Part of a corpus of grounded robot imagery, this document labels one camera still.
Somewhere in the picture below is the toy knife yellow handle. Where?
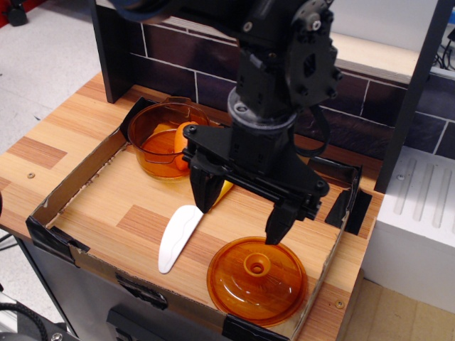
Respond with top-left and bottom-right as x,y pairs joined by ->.
158,180 -> 233,274

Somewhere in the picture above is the orange toy carrot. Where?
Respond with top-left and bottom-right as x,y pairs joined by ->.
174,121 -> 198,171

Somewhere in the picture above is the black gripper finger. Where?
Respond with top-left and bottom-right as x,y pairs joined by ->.
190,167 -> 224,213
265,202 -> 297,245

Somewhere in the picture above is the black upright post right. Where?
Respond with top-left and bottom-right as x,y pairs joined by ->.
374,0 -> 454,194

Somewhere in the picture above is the orange transparent plastic pot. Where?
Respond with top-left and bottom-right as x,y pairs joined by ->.
127,97 -> 209,180

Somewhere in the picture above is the orange transparent pot lid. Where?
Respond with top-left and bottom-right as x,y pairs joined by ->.
207,237 -> 308,327

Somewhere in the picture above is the white toy sink unit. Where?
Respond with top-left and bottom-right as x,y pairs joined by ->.
362,147 -> 454,313

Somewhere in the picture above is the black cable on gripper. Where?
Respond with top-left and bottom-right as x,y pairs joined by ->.
290,102 -> 333,158

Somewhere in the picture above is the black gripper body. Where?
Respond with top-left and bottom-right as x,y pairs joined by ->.
183,116 -> 329,220

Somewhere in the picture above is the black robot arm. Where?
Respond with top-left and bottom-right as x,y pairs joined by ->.
113,1 -> 342,245

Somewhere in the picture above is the cardboard fence with black tape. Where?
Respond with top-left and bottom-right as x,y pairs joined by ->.
25,96 -> 373,341

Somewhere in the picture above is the dark brick pattern backsplash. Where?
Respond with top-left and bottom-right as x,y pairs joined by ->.
90,0 -> 455,161

